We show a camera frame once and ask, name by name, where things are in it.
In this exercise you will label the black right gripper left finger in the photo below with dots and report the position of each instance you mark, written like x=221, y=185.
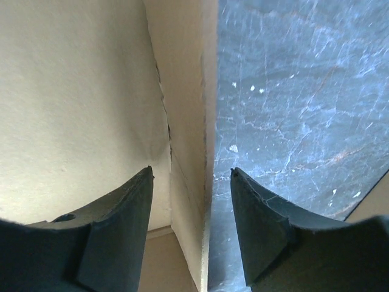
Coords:
x=98, y=247

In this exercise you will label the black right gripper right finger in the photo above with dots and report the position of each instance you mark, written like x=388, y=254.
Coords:
x=285, y=247

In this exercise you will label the brown cardboard box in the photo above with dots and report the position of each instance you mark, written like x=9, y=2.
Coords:
x=92, y=92

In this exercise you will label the flat folded cardboard box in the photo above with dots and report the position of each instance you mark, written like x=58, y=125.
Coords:
x=376, y=202

